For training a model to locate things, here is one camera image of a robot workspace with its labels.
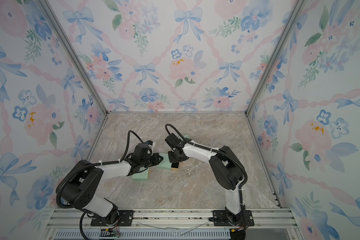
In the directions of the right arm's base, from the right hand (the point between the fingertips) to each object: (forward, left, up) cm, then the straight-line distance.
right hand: (174, 158), depth 92 cm
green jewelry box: (-4, +5, 0) cm, 7 cm away
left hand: (0, +6, +1) cm, 6 cm away
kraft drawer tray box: (-6, -1, +2) cm, 6 cm away
